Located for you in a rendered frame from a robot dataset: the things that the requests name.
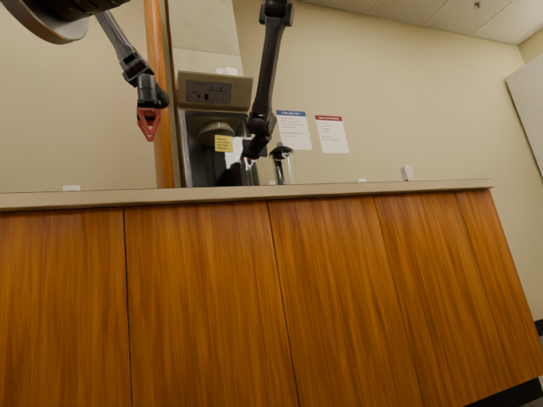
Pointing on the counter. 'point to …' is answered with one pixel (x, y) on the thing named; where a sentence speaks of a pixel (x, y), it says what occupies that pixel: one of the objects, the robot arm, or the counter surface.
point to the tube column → (201, 26)
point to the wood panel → (154, 52)
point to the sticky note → (222, 143)
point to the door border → (185, 148)
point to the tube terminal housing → (187, 61)
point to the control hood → (241, 94)
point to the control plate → (208, 92)
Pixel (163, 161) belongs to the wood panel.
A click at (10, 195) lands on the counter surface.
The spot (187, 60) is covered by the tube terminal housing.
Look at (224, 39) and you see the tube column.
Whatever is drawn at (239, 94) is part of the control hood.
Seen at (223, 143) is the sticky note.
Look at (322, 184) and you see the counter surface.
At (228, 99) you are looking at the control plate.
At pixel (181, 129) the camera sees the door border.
